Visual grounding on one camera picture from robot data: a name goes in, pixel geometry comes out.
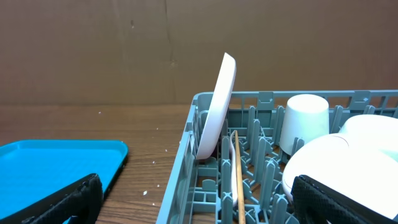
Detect grey dish rack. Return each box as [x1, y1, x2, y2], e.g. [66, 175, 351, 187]
[155, 90, 398, 224]

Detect pink plate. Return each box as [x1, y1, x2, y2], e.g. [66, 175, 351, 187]
[197, 53, 236, 160]

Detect pink bowl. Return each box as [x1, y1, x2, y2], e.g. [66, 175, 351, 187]
[282, 134, 397, 219]

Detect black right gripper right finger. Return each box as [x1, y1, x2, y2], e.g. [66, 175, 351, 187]
[291, 175, 397, 224]

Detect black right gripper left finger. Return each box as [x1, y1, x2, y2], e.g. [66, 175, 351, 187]
[1, 173, 103, 224]

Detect teal plastic tray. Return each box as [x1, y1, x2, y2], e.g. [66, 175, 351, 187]
[1, 140, 129, 219]

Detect wooden chopstick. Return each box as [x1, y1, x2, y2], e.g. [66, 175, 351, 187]
[234, 131, 246, 224]

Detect white bowl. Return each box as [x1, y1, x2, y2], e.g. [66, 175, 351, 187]
[338, 114, 397, 161]

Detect white plastic fork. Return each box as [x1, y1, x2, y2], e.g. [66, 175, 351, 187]
[229, 131, 238, 207]

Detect white paper cup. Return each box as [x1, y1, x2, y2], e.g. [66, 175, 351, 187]
[279, 94, 330, 156]

